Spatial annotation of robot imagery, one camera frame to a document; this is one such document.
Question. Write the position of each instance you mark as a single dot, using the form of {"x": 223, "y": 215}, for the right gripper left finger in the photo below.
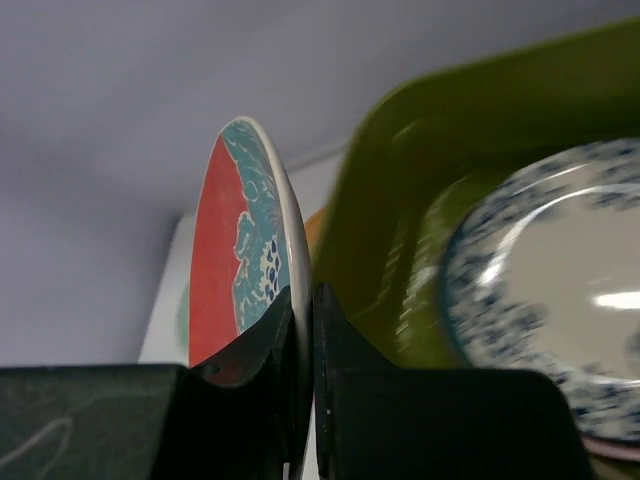
{"x": 246, "y": 400}

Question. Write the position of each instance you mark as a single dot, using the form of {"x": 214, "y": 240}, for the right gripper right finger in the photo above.
{"x": 346, "y": 365}

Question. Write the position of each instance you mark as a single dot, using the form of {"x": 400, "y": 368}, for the red and teal plate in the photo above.
{"x": 249, "y": 245}

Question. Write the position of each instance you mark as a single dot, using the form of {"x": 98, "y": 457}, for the blue floral rim plate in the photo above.
{"x": 543, "y": 274}

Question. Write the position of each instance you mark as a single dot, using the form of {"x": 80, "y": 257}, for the pink plate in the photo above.
{"x": 611, "y": 450}

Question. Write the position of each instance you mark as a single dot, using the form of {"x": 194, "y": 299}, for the green plastic bin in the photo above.
{"x": 422, "y": 159}

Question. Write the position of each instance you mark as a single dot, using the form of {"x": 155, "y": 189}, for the mint green flower plate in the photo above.
{"x": 182, "y": 320}

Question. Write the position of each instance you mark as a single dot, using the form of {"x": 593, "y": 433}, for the orange woven pattern plate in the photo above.
{"x": 313, "y": 227}

